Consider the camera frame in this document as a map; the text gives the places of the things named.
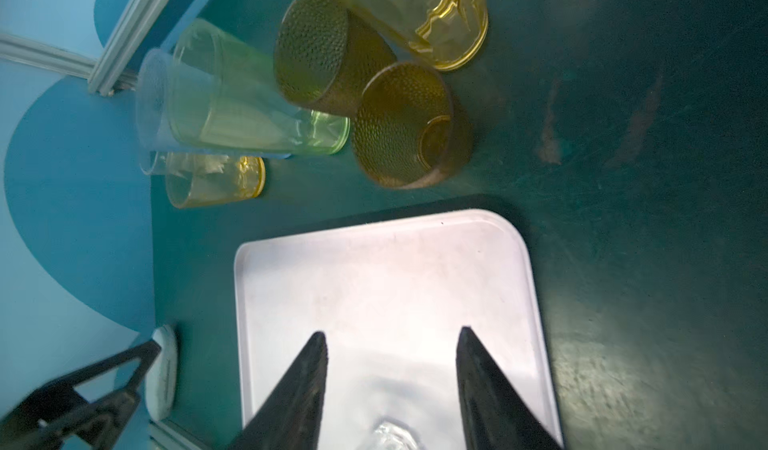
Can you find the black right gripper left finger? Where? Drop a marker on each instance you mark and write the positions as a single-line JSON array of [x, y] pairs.
[[291, 416]]

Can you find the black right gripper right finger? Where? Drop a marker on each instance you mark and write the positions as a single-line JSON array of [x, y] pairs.
[[493, 414]]

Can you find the clear faceted glass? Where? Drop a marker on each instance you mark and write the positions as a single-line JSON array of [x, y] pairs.
[[390, 436]]

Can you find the amber dimpled glass front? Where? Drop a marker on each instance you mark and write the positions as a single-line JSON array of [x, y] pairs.
[[410, 131]]

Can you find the pink plastic tray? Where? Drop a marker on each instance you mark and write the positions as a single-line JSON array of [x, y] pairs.
[[391, 299]]

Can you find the white round disc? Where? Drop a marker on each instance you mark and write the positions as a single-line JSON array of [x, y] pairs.
[[161, 378]]

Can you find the short yellow glass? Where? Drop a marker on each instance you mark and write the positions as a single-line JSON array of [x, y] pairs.
[[198, 180]]

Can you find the tall blue plastic glass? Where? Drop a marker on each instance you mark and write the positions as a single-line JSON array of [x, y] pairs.
[[153, 125]]

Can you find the tall green plastic glass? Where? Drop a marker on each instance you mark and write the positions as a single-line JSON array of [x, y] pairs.
[[222, 94]]

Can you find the dark amber dimpled glass back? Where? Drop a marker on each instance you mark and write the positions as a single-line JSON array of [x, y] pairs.
[[325, 56]]

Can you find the tall yellow plastic glass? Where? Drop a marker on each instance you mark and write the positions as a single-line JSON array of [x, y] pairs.
[[445, 34]]

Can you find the aluminium frame back rail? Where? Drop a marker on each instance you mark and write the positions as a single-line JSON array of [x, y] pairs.
[[39, 55]]

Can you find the aluminium frame left post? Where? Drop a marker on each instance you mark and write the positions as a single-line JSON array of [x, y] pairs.
[[137, 19]]

